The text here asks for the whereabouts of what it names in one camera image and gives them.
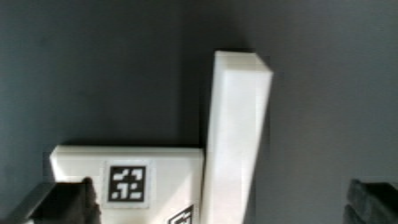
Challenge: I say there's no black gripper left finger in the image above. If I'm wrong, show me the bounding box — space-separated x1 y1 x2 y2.
0 177 102 224

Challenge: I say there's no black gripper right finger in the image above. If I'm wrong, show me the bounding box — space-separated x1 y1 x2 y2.
342 179 398 224

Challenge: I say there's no white lamp base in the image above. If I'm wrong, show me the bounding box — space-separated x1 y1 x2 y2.
49 146 202 224

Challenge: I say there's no white U-shaped frame barrier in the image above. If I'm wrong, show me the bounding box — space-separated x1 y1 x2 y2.
200 51 273 224

